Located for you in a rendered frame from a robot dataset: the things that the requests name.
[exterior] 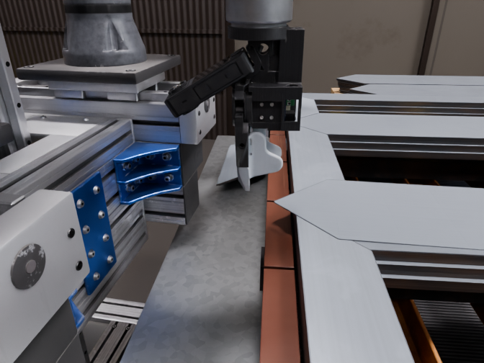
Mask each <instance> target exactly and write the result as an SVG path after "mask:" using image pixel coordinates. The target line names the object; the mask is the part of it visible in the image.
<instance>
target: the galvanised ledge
mask: <svg viewBox="0 0 484 363"><path fill-rule="evenodd" d="M235 144H236V138H235V136H230V135H218V136H217V138H216V140H215V143H214V145H213V147H212V150H211V152H210V155H209V157H208V159H207V162H206V164H205V166H204V168H203V170H202V173H201V175H200V178H199V180H198V190H199V202H200V204H199V206H198V208H197V209H196V211H195V212H194V214H193V216H192V218H191V220H190V221H189V223H188V224H187V225H179V227H178V228H177V231H176V233H175V236H174V238H173V241H172V242H171V245H170V247H169V250H168V252H167V254H166V257H165V259H164V260H163V263H162V265H161V268H160V270H159V273H158V275H157V277H156V280H155V282H154V284H153V287H152V289H151V292H150V294H149V296H148V299H147V300H146V302H145V305H144V307H143V310H142V312H141V314H140V317H139V319H138V322H137V324H136V326H135V329H134V331H133V334H132V336H131V337H130V340H129V342H128V344H127V347H126V349H125V352H124V354H123V356H122V358H121V361H120V363H259V360H260V343H261V312H262V297H263V291H260V266H261V247H265V233H266V202H267V186H268V174H264V175H261V176H255V177H252V178H250V189H249V191H245V190H244V189H243V187H242V186H241V184H240V182H239V181H238V180H237V179H236V180H234V181H231V182H228V183H227V184H223V185H221V186H219V185H218V186H216V184H217V182H218V178H219V175H220V172H221V170H222V167H223V164H224V161H225V157H226V155H227V152H228V149H229V147H230V145H235Z"/></svg>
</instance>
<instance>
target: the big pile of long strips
mask: <svg viewBox="0 0 484 363"><path fill-rule="evenodd" d="M336 80H337V81H338V88H340V89H339V91H341V92H340V93H342V94H398V95H437V96H477V97H484V76H407V75H359V74H355V75H351V76H345V77H341V78H337V79H336Z"/></svg>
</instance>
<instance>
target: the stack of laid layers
mask: <svg viewBox="0 0 484 363"><path fill-rule="evenodd" d="M315 103H316V106H317V108H318V111H319V113H336V114H369V115H432V116H465V117H484V103H456V102H384V101H347V100H315ZM286 136H287V155H288V165H289V175H290V194H292V193H294V186H293V178H292V163H291V155H290V140H289V133H288V131H286ZM328 137H329V140H330V142H331V145H332V147H333V151H334V153H335V155H336V156H362V157H386V158H432V159H456V160H479V161H484V139H482V138H428V137H400V136H373V135H328ZM292 222H293V232H294V242H295V261H296V271H297V289H298V300H299V309H300V328H301V338H302V356H303V363H310V355H309V347H308V332H307V324H306V316H305V301H304V293H303V278H302V270H301V262H300V247H299V238H298V231H297V216H296V215H295V214H292ZM354 242H356V243H358V244H360V245H362V246H363V247H365V248H368V249H369V250H371V251H372V253H373V254H374V257H375V260H376V262H377V265H378V267H379V270H380V273H381V275H382V278H383V281H384V283H385V286H386V287H387V288H400V289H413V290H438V291H452V292H476V293H484V251H481V250H471V249H460V248H442V247H432V246H413V245H403V244H394V243H375V242H366V241H354Z"/></svg>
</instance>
